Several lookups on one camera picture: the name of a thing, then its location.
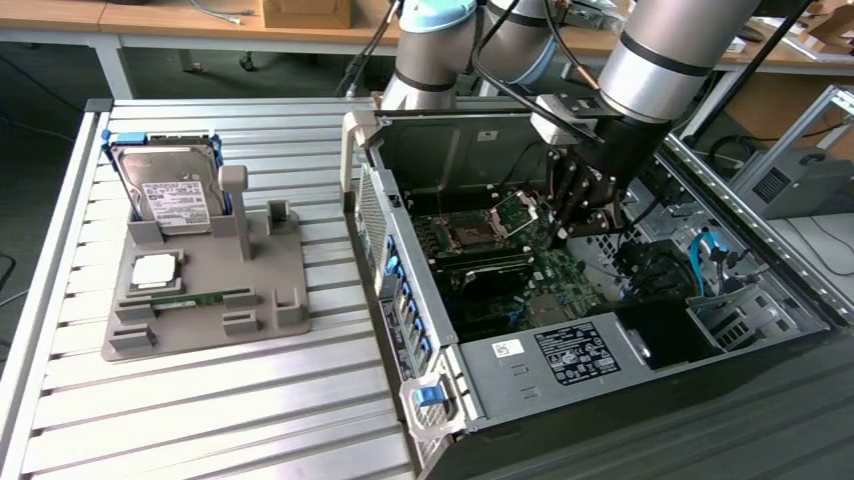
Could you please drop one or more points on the green motherboard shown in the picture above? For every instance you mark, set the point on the green motherboard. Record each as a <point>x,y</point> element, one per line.
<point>554,270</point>

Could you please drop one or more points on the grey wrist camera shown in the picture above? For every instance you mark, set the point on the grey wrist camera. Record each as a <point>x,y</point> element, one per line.
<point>554,130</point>

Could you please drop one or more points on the open grey PC case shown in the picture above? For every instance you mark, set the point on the open grey PC case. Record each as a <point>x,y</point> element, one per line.
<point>374,220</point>

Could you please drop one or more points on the small metal disk bay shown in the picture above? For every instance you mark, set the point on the small metal disk bay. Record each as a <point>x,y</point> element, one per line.
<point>734,320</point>

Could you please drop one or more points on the cluttered wooden desk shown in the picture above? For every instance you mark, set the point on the cluttered wooden desk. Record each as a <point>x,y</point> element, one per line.
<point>788,62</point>

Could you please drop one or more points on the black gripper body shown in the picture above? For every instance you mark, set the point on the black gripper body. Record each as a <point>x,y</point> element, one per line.
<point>630,150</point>

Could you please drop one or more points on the black stand pole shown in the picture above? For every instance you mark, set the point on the black stand pole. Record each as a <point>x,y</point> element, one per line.
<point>747,72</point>

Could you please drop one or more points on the grey computer tower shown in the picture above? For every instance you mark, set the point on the grey computer tower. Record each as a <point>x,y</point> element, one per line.
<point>808,190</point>

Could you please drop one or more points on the CPU socket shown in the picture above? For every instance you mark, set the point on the CPU socket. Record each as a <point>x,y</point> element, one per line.
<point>474,232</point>

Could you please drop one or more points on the small white box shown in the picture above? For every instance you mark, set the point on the small white box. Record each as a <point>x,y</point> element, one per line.
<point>735,46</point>

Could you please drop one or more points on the grey parts rack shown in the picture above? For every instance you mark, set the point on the grey parts rack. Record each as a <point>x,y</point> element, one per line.
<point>207,270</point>

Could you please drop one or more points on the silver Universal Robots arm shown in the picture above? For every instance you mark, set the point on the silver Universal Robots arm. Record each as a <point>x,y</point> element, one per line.
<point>667,65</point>

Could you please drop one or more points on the hard disk in blue carrier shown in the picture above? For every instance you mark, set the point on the hard disk in blue carrier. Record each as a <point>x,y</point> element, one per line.
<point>167,175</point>

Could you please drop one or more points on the black monitor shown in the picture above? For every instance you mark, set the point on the black monitor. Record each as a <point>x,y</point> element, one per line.
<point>753,34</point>

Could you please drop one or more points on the graphics card with metal bracket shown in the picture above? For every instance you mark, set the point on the graphics card with metal bracket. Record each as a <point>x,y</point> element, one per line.
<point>494,282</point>

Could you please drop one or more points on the silver CPU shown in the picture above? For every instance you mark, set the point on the silver CPU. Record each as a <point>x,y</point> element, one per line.
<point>154,272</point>

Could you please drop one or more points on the cardboard box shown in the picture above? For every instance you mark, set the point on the cardboard box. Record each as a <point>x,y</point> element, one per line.
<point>307,12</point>

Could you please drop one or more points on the green RAM stick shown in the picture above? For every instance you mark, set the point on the green RAM stick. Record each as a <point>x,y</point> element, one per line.
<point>194,300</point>

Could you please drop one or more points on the metal socket cover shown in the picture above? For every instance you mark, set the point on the metal socket cover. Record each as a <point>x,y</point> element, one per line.
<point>517,212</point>

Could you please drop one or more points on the wooden desk with grey legs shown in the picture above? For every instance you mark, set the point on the wooden desk with grey legs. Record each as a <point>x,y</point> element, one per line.
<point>167,27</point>

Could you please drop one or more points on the grey power supply unit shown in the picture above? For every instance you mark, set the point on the grey power supply unit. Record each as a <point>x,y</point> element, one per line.
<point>507,380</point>

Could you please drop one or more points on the blue case latch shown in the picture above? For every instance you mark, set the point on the blue case latch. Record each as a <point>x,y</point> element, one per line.
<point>427,396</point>

